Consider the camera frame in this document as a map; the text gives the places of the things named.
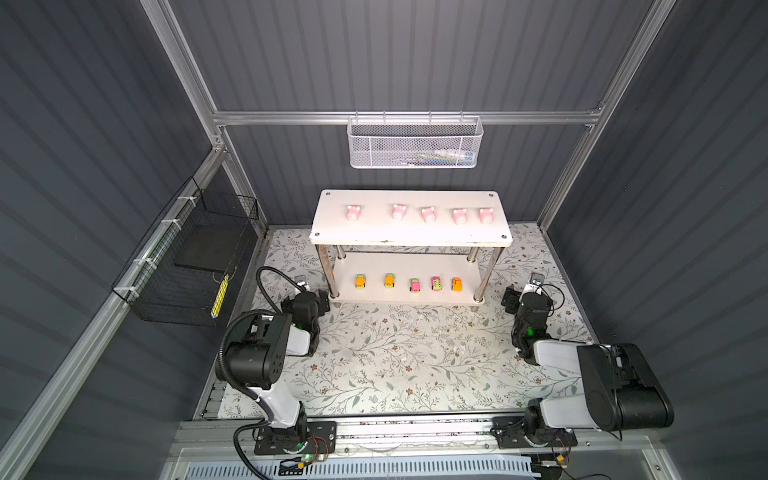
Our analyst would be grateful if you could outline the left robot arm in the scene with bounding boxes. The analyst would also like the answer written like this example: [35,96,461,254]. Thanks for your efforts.
[215,266,330,444]

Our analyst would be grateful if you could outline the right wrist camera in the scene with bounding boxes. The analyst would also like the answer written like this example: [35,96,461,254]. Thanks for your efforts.
[523,272,545,295]

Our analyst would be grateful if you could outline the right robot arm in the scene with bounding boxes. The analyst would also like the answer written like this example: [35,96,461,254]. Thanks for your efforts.
[501,280,674,446]

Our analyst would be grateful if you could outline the white wire mesh basket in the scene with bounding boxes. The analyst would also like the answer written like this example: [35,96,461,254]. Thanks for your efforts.
[346,115,484,170]

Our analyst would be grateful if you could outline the black wire basket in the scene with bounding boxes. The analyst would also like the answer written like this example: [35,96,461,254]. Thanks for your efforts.
[113,180,261,327]

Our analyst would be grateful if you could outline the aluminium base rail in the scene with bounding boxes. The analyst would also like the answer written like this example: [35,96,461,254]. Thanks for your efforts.
[160,412,682,479]

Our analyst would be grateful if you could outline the yellow green marker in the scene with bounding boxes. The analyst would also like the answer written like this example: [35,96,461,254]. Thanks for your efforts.
[210,274,230,319]

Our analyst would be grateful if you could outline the white two-tier shelf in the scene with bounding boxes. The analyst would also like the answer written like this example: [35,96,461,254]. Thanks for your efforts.
[309,189,513,307]

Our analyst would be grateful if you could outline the items in white basket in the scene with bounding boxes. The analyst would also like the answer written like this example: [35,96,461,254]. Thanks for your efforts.
[396,149,476,168]

